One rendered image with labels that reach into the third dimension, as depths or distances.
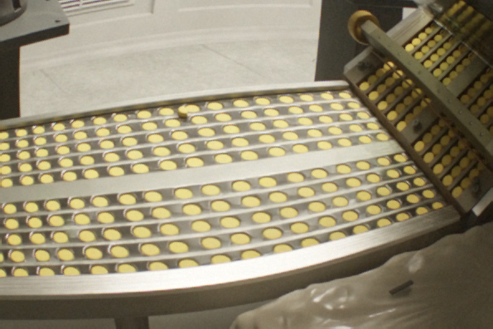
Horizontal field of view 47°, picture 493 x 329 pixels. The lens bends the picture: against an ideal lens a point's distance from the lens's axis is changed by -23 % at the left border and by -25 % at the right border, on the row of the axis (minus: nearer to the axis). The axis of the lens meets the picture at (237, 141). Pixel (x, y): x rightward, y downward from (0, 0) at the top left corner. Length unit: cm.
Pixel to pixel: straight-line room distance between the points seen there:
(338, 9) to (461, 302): 89
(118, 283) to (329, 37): 90
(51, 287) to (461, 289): 24
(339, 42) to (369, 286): 87
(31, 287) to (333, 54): 93
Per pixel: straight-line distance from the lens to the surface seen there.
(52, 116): 52
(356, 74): 61
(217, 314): 56
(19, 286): 36
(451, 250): 38
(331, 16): 119
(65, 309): 37
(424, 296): 35
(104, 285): 36
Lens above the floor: 121
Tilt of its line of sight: 31 degrees down
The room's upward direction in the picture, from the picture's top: 6 degrees clockwise
